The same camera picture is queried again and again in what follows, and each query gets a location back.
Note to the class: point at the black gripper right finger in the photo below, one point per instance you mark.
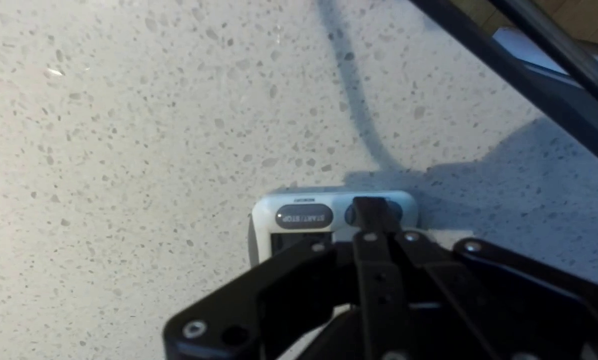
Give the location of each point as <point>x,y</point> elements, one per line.
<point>475,301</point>

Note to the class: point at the small white digital timer remote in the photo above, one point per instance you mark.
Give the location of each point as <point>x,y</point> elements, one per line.
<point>283,219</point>

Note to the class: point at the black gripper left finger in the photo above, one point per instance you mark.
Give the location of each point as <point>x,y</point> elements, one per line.
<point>264,311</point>

